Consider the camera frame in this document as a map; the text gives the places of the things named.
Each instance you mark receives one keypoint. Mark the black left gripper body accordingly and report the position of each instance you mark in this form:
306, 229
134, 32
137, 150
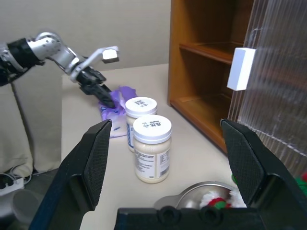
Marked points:
91, 79

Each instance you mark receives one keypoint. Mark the white jar with white lid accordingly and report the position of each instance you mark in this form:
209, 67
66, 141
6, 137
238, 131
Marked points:
141, 106
152, 153

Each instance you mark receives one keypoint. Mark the metal bowl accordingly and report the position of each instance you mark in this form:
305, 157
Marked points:
192, 196

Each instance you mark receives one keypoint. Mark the white power strip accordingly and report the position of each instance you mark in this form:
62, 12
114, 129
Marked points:
12, 185

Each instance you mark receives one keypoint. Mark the purple tissue pack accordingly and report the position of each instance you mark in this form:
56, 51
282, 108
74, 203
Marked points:
118, 112

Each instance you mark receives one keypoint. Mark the ribbed glass sliding door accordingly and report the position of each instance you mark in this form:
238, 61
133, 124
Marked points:
280, 83

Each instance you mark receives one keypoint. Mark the wooden cabinet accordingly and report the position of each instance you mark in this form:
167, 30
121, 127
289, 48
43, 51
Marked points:
204, 72

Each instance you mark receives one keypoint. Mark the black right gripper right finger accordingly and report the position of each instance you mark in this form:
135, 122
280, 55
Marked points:
259, 172

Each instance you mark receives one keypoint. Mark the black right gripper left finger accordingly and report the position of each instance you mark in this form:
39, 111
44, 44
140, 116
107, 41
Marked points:
72, 172

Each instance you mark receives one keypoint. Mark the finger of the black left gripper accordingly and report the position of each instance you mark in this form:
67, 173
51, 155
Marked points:
105, 98

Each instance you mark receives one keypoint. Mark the beige fabric cover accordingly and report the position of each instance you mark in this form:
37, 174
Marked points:
36, 131

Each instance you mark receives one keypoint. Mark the grey round robot leg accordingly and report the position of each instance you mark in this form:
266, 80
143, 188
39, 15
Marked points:
21, 206

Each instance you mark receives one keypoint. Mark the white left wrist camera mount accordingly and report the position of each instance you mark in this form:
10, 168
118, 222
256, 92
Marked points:
96, 56

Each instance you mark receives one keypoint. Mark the white plush snowman toy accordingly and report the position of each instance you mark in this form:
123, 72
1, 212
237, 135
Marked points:
216, 202

